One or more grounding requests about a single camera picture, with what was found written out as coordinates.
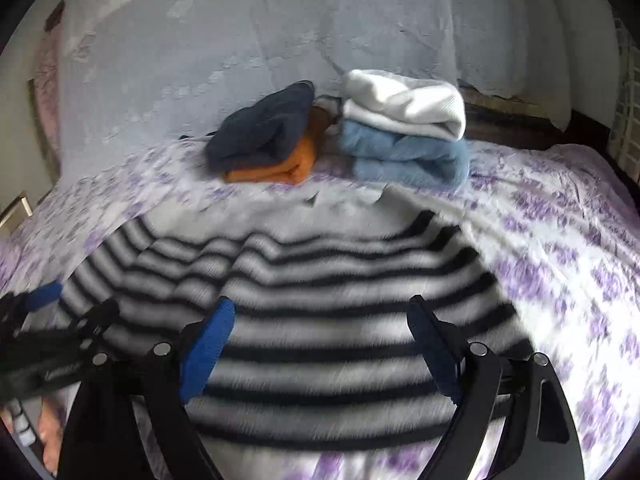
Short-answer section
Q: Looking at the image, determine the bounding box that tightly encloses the black white striped sweater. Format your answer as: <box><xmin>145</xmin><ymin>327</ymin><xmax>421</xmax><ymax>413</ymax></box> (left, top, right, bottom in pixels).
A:
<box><xmin>60</xmin><ymin>191</ymin><xmax>533</xmax><ymax>479</ymax></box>

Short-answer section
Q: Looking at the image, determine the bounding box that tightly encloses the person's left hand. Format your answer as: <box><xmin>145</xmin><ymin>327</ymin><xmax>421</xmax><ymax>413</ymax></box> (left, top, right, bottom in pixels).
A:
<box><xmin>38</xmin><ymin>396</ymin><xmax>65</xmax><ymax>476</ymax></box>

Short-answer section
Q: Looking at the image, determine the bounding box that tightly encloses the purple floral bed sheet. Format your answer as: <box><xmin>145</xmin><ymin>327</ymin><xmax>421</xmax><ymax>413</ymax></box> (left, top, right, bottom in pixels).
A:
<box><xmin>1</xmin><ymin>140</ymin><xmax>639</xmax><ymax>479</ymax></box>

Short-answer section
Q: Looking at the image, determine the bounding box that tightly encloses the orange folded garment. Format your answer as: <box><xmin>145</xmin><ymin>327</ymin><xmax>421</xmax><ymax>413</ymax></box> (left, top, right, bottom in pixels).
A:
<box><xmin>222</xmin><ymin>106</ymin><xmax>333</xmax><ymax>185</ymax></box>

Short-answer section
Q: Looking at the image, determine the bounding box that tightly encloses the pink floral cloth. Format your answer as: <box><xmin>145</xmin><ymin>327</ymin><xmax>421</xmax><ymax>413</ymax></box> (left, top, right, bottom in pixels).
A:
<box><xmin>32</xmin><ymin>25</ymin><xmax>61</xmax><ymax>159</ymax></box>

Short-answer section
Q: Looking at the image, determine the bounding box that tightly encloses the navy folded garment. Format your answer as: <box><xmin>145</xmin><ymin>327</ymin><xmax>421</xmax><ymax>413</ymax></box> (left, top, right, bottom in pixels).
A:
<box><xmin>204</xmin><ymin>80</ymin><xmax>314</xmax><ymax>174</ymax></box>

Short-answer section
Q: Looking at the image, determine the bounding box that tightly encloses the white lace curtain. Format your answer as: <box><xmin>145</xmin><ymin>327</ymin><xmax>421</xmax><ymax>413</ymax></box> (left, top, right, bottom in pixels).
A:
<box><xmin>58</xmin><ymin>0</ymin><xmax>570</xmax><ymax>183</ymax></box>

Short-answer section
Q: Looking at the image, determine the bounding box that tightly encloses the light blue folded towel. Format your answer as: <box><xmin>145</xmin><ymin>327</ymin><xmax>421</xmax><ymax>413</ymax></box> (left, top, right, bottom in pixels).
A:
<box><xmin>337</xmin><ymin>119</ymin><xmax>470</xmax><ymax>191</ymax></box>

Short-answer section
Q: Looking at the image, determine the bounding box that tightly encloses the beige checked window curtain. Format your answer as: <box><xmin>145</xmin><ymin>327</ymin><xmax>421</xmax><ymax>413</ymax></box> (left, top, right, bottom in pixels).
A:
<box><xmin>608</xmin><ymin>15</ymin><xmax>640</xmax><ymax>183</ymax></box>

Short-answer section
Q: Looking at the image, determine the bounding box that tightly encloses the white folded garment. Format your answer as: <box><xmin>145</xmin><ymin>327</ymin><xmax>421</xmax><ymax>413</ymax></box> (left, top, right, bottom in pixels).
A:
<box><xmin>342</xmin><ymin>70</ymin><xmax>466</xmax><ymax>142</ymax></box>

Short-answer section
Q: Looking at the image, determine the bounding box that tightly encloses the wooden picture frame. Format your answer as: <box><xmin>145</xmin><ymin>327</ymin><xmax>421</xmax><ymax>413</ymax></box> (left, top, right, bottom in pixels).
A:
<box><xmin>0</xmin><ymin>192</ymin><xmax>34</xmax><ymax>238</ymax></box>

